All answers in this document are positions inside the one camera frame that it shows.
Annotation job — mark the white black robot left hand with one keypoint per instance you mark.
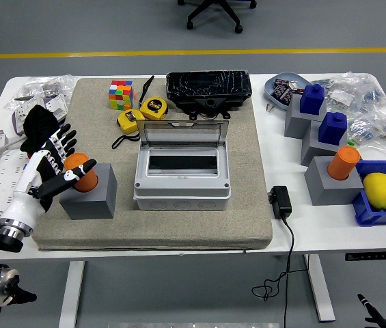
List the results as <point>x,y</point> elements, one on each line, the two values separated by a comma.
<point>22,205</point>

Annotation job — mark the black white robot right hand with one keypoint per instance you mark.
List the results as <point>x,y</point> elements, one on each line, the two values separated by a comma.
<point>372,309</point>

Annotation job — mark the orange cylinder battery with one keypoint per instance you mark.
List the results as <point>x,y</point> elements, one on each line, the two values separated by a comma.
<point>343,164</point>
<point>88,184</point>

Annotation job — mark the transparent hinged box lid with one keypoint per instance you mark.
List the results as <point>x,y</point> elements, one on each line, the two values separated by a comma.
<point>140,133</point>

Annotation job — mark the white power strip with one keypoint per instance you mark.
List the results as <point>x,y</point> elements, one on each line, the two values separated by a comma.
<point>4,171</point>

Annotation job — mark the black table control panel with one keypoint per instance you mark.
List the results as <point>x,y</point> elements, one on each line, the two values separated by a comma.
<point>373,256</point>

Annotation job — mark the white table leg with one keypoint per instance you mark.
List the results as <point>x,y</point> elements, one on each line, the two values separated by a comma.
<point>71,294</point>
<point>319,290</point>

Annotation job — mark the grey holder block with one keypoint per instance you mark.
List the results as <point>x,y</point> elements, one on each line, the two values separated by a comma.
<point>90,205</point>
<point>329,191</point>
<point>295,119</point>
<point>312,150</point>

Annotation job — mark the black cloth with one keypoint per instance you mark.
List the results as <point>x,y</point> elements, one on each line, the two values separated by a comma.
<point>39,123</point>

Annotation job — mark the white purple module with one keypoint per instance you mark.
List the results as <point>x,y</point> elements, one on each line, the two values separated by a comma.
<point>18,116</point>

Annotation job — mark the blue plastic bin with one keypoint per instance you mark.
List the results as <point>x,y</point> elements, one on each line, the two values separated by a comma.
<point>370,215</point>

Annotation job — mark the yellow lemon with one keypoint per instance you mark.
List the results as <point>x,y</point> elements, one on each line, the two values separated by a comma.
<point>378,189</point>

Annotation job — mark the clear bags of small parts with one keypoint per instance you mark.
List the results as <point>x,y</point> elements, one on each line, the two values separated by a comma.
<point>42,83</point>

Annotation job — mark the small yellow tape measure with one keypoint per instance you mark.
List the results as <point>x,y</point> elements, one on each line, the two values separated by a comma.
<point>129,121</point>

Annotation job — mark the large colourful puzzle cube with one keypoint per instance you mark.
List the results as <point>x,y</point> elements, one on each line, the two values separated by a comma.
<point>121,95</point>

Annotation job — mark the large yellow tape measure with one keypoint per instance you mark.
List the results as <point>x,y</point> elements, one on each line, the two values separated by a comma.
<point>153,108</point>

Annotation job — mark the small green piece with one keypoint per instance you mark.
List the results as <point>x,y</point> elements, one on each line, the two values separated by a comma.
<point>352,143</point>

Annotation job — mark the clear bag of parts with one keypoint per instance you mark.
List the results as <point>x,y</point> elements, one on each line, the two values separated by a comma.
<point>356,92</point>
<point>322,82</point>
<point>384,133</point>

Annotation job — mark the blue plastic block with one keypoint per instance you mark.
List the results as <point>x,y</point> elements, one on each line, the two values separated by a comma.
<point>312,100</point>
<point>332,130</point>

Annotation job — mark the grey-brown table mat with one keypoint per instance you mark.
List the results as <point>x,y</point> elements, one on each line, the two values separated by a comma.
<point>240,153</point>

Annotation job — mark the black plastic housing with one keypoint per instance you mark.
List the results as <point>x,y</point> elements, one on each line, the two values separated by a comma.
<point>209,85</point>

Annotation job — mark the small metal pins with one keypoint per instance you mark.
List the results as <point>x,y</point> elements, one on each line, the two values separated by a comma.
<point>268,107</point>

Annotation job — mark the dark snack packet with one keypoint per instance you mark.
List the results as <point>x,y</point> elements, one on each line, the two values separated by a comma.
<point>281,82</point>
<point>281,93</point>

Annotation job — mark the blue-grey oval plate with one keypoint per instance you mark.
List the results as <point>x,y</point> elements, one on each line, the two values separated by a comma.
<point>268,92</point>

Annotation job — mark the white wall socket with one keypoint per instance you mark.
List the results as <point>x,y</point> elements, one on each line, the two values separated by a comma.
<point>56,106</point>

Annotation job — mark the grey electrical enclosure box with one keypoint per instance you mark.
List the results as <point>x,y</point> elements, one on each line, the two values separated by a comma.
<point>179,191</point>

